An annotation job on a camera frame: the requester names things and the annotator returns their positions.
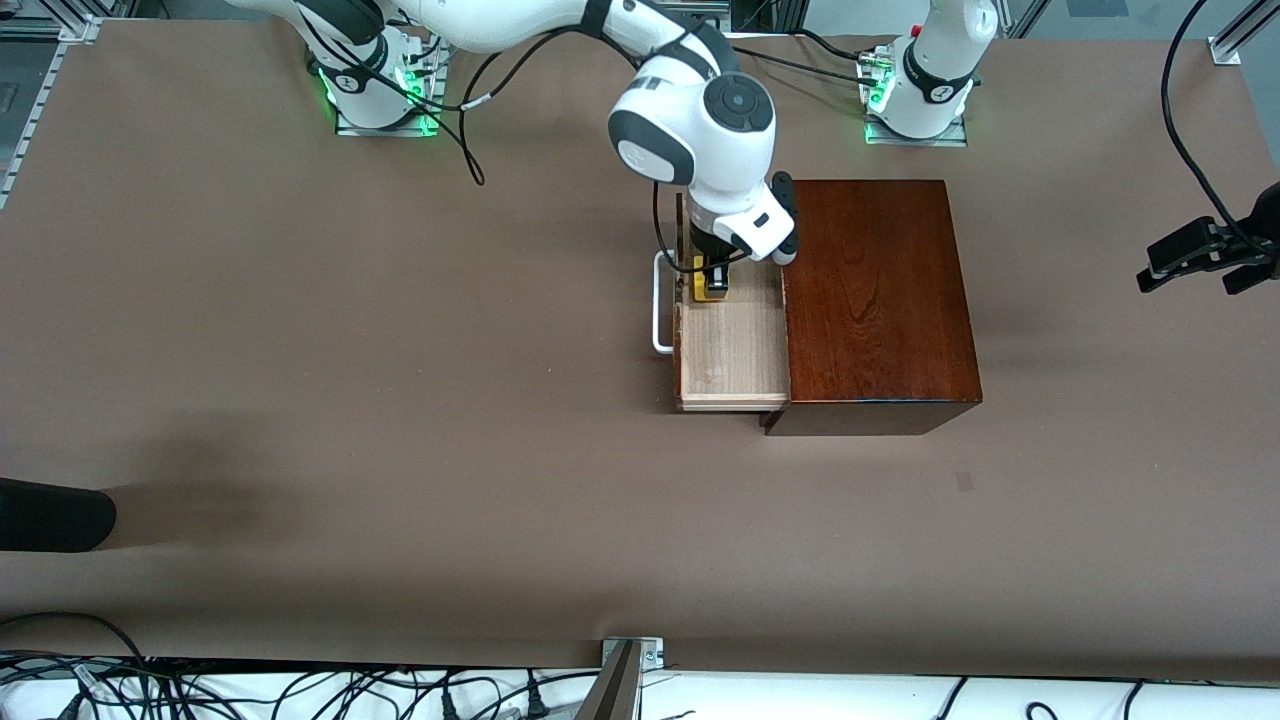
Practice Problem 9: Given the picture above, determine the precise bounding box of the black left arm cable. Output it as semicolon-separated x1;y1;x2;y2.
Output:
1160;0;1279;259

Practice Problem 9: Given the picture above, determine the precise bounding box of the dark angled camera pole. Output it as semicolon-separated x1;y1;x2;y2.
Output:
575;642;642;720

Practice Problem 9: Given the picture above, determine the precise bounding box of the dark brown wooden cabinet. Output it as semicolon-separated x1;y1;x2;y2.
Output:
762;180;983;437

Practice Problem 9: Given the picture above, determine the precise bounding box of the perforated aluminium rail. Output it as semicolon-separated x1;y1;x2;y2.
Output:
0;15;103;211

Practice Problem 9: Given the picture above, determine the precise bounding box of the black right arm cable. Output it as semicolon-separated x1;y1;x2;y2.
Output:
300;10;747;278

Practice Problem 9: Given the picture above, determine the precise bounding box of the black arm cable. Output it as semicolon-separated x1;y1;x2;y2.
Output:
300;10;747;278
1160;0;1279;259

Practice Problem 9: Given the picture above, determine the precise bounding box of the silver mounting bracket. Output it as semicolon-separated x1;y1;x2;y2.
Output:
602;637;665;671

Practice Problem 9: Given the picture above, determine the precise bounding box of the aluminium corner strut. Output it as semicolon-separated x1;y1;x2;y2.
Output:
1207;0;1280;67

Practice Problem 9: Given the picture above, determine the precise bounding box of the aluminium frame rack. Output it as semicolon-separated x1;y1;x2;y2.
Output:
680;0;809;33

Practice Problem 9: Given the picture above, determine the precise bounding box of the black looped cable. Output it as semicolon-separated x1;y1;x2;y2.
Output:
0;612;153;693

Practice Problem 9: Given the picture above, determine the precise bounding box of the black base cable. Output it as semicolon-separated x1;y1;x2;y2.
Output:
793;28;869;63
735;45;886;88

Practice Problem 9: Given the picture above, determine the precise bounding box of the black ribbed cylinder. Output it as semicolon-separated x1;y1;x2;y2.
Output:
0;478;118;553

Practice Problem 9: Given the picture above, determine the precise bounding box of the wooden drawer with white handle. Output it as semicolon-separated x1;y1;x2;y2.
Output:
653;192;792;413

